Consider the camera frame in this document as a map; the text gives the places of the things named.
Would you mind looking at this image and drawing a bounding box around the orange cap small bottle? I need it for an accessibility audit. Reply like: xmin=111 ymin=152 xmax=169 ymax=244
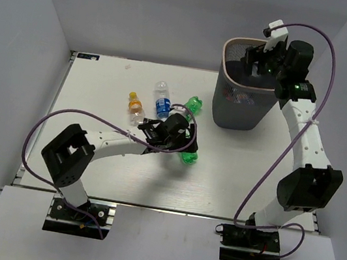
xmin=128 ymin=92 xmax=145 ymax=126

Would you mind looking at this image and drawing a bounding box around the white cap labelled bottle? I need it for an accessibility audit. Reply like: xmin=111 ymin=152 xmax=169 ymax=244
xmin=234 ymin=93 xmax=255 ymax=105

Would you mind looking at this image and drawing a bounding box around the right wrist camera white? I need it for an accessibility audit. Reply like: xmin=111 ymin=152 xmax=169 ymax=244
xmin=263 ymin=20 xmax=289 ymax=52

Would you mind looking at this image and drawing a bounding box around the blue corner label sticker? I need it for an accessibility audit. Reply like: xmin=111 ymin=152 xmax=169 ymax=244
xmin=77 ymin=52 xmax=100 ymax=61

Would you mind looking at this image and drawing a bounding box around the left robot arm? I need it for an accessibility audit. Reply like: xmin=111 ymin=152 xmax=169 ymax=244
xmin=41 ymin=113 xmax=198 ymax=220

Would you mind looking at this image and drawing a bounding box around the blue label clear bottle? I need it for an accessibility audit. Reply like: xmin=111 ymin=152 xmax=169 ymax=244
xmin=153 ymin=81 xmax=171 ymax=119

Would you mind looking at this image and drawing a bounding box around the green plastic bottle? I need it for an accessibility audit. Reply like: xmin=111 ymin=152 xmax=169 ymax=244
xmin=177 ymin=128 xmax=204 ymax=167
xmin=183 ymin=96 xmax=203 ymax=121

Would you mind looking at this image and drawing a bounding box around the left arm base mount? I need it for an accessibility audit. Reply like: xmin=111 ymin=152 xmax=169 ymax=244
xmin=42 ymin=197 xmax=116 ymax=240

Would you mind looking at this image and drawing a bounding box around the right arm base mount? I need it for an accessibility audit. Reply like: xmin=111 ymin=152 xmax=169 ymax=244
xmin=215 ymin=224 xmax=280 ymax=260

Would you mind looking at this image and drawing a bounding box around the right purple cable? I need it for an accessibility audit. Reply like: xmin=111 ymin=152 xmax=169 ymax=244
xmin=228 ymin=18 xmax=344 ymax=260

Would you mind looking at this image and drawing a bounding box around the purple cable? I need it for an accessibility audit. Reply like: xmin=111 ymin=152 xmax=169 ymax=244
xmin=9 ymin=80 xmax=203 ymax=252
xmin=228 ymin=18 xmax=344 ymax=260

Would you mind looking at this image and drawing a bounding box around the clear unlabelled plastic bottle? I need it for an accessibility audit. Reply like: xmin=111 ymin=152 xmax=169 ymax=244
xmin=251 ymin=65 xmax=260 ymax=78

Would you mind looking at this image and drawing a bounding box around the grey mesh waste bin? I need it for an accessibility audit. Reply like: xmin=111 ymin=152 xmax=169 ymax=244
xmin=212 ymin=37 xmax=277 ymax=131

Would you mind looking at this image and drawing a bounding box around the red label red cap bottle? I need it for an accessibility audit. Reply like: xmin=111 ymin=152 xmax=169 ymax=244
xmin=223 ymin=91 xmax=235 ymax=102

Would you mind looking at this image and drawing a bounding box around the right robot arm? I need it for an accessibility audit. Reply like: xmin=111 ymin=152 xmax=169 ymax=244
xmin=234 ymin=38 xmax=344 ymax=248

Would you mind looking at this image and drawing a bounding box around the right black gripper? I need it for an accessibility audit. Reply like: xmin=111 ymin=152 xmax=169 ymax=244
xmin=239 ymin=33 xmax=293 ymax=82

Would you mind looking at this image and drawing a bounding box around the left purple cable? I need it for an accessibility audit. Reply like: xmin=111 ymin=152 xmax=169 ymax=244
xmin=9 ymin=80 xmax=203 ymax=252

